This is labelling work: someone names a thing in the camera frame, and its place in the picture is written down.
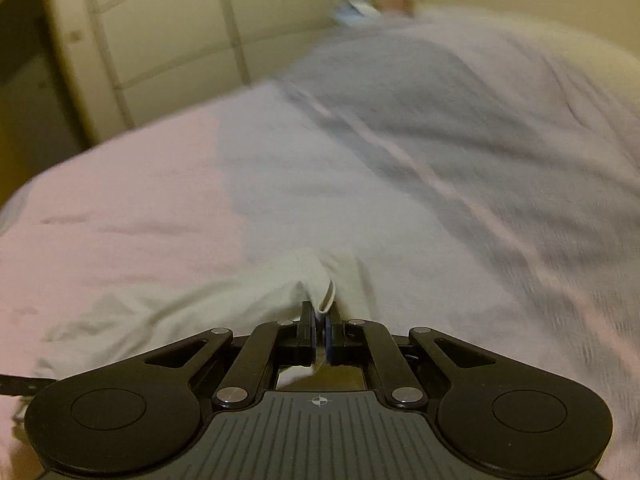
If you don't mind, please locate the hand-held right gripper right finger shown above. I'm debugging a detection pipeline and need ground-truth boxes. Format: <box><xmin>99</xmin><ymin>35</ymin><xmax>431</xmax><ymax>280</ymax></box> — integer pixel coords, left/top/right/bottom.
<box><xmin>324</xmin><ymin>309</ymin><xmax>507</xmax><ymax>409</ymax></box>

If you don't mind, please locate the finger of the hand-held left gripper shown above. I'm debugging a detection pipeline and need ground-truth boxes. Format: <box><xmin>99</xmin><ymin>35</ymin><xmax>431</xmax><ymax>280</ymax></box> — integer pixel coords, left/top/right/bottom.
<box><xmin>0</xmin><ymin>373</ymin><xmax>52</xmax><ymax>396</ymax></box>

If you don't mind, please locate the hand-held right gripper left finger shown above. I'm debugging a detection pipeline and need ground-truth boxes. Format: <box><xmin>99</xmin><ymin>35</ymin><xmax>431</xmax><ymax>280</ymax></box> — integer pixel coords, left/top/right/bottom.
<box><xmin>134</xmin><ymin>301</ymin><xmax>318</xmax><ymax>409</ymax></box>

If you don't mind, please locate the white garment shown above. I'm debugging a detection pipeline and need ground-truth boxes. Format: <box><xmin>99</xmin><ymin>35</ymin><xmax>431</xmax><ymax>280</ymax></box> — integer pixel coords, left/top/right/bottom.
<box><xmin>35</xmin><ymin>247</ymin><xmax>373</xmax><ymax>392</ymax></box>

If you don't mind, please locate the pink and grey blanket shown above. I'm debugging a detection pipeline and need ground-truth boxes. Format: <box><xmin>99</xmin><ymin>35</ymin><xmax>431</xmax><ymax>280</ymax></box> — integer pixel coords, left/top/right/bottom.
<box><xmin>0</xmin><ymin>5</ymin><xmax>640</xmax><ymax>480</ymax></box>

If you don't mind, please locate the dark wooden cabinet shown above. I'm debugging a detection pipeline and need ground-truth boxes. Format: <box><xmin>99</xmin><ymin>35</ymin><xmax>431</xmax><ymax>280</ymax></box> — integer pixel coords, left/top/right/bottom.
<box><xmin>0</xmin><ymin>0</ymin><xmax>97</xmax><ymax>201</ymax></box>

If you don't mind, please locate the blue and white clutter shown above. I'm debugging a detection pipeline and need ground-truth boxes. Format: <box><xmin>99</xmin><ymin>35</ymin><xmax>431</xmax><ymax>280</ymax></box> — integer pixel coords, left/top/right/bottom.
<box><xmin>331</xmin><ymin>0</ymin><xmax>418</xmax><ymax>25</ymax></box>

